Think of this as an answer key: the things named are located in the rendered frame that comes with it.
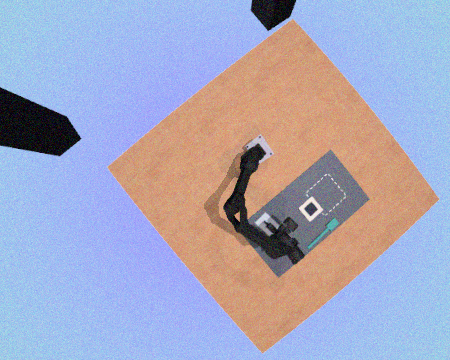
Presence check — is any teal flat bar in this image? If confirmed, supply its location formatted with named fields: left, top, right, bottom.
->
left=307, top=218, right=339, bottom=249

